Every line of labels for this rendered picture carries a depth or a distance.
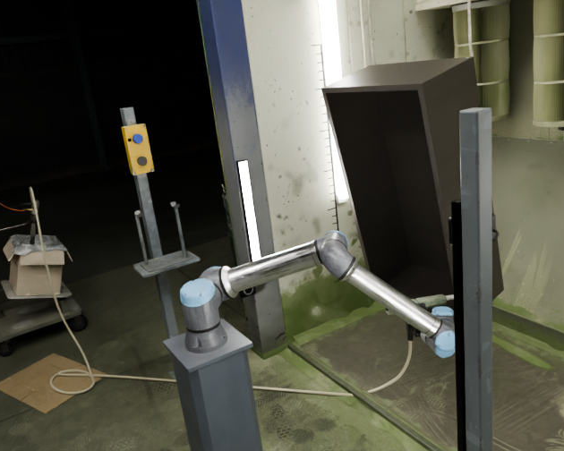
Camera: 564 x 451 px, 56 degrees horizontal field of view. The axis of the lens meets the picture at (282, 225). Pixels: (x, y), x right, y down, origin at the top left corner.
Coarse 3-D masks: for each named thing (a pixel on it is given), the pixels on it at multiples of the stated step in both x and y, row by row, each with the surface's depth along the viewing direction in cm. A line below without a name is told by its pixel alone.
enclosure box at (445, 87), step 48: (336, 96) 262; (384, 96) 274; (432, 96) 214; (336, 144) 267; (384, 144) 288; (432, 144) 219; (384, 192) 295; (432, 192) 280; (384, 240) 302; (432, 240) 297; (432, 288) 292
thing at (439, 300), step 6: (438, 294) 267; (414, 300) 264; (420, 300) 263; (426, 300) 263; (432, 300) 263; (438, 300) 264; (444, 300) 264; (426, 306) 263; (432, 306) 264; (390, 312) 260; (408, 324) 265; (408, 330) 266; (408, 336) 267
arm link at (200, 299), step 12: (192, 288) 227; (204, 288) 226; (216, 288) 235; (192, 300) 223; (204, 300) 224; (216, 300) 230; (192, 312) 224; (204, 312) 225; (216, 312) 229; (192, 324) 226; (204, 324) 226; (216, 324) 230
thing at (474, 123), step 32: (480, 128) 112; (480, 160) 114; (480, 192) 116; (480, 224) 119; (480, 256) 121; (480, 288) 123; (480, 320) 126; (480, 352) 128; (480, 384) 131; (480, 416) 134; (480, 448) 136
